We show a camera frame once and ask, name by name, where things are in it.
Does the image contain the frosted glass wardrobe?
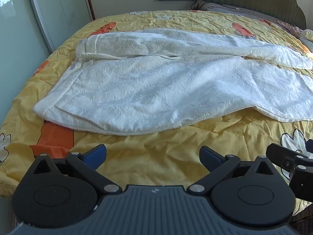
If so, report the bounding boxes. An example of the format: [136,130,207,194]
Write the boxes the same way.
[0,0,96,120]

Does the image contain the yellow printed blanket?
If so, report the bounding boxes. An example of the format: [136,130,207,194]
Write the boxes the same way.
[0,10,313,216]

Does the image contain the grey printed pillow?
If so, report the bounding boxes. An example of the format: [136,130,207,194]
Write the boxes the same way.
[191,0,288,21]

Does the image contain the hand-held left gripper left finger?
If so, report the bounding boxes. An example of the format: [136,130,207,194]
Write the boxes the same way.
[32,144,123,197]

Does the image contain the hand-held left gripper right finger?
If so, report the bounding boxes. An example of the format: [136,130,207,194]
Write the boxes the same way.
[187,146,278,197]

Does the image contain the pink pillow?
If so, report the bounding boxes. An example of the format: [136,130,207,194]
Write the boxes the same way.
[276,21,313,54]

